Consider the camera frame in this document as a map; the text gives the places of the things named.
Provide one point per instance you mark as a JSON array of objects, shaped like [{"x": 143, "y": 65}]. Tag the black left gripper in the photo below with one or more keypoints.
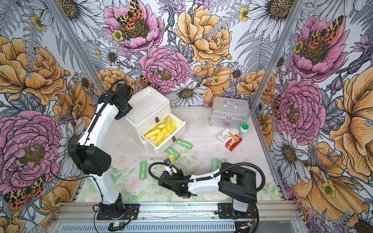
[{"x": 118, "y": 116}]

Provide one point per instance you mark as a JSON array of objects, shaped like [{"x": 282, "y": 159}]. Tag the green bag roll back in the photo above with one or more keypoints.
[{"x": 184, "y": 144}]

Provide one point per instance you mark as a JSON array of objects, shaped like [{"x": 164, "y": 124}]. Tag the white plastic drawer cabinet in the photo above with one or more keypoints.
[{"x": 149, "y": 108}]

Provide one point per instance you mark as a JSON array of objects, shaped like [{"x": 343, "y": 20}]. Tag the silver aluminium case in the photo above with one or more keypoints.
[{"x": 229, "y": 113}]

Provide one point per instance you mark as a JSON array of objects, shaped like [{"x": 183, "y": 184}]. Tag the aluminium front rail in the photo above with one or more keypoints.
[{"x": 182, "y": 217}]

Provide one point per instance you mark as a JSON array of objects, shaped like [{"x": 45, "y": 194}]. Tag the white drawer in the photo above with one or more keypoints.
[{"x": 154, "y": 147}]

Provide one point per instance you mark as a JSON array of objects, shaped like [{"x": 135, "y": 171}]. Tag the yellow bag roll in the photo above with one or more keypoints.
[
  {"x": 164, "y": 138},
  {"x": 153, "y": 132},
  {"x": 172, "y": 158},
  {"x": 168, "y": 124},
  {"x": 160, "y": 136},
  {"x": 173, "y": 126}
]

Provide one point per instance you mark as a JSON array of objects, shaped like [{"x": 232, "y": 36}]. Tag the red white small box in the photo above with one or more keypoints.
[{"x": 229, "y": 139}]

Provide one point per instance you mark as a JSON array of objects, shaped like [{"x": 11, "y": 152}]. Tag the white bottle green cap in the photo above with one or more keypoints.
[{"x": 243, "y": 130}]

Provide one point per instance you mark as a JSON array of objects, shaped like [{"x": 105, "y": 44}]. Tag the floral table mat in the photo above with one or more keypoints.
[{"x": 149, "y": 180}]

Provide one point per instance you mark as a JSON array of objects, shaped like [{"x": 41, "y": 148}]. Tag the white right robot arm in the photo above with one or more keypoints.
[{"x": 240, "y": 181}]

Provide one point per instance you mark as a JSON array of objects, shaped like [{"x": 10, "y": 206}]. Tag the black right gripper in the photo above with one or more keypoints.
[{"x": 180, "y": 174}]

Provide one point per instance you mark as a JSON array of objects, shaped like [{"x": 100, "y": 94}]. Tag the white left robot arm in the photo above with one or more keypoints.
[{"x": 89, "y": 155}]

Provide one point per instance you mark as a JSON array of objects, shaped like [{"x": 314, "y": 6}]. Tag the yellow bag roll back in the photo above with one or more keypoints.
[{"x": 173, "y": 126}]

